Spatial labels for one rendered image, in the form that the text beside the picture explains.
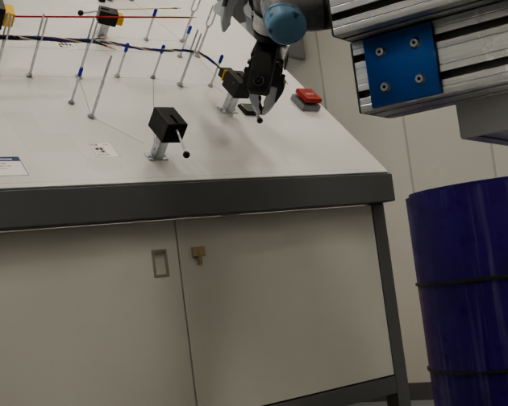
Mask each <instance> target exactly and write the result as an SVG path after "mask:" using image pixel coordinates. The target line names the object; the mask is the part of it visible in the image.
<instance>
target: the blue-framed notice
mask: <svg viewBox="0 0 508 406"><path fill-rule="evenodd" d="M0 176H30V174H29V172H28V171H27V169H26V168H25V166H24V164H23V162H22V160H21V159H20V158H19V156H0Z"/></svg>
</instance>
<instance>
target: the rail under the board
mask: <svg viewBox="0 0 508 406"><path fill-rule="evenodd" d="M390 201H395V196H394V190H393V178H392V174H391V173H386V174H368V175H349V176H314V177H295V178H277V179H259V180H224V181H205V182H187V183H168V184H133V185H115V186H97V187H78V188H43V189H24V190H6V191H0V231H10V230H31V229H43V228H54V227H65V226H87V225H97V224H109V223H120V222H141V221H153V220H164V219H175V218H196V217H208V216H219V215H230V214H242V213H263V212H274V211H286V210H297V209H318V208H330V207H340V206H352V205H371V204H380V203H386V202H390Z"/></svg>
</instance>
